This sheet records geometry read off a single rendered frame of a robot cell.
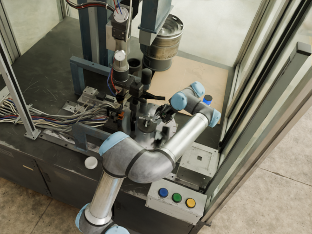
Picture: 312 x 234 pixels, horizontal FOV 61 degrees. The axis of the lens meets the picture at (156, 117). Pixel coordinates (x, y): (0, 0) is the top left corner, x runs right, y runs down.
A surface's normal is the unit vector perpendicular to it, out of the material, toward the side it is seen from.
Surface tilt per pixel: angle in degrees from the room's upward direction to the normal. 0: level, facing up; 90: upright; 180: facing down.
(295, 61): 90
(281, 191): 0
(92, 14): 90
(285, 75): 90
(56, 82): 0
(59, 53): 0
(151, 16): 90
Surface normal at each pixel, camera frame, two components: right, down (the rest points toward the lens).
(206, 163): 0.12, -0.62
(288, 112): -0.33, 0.71
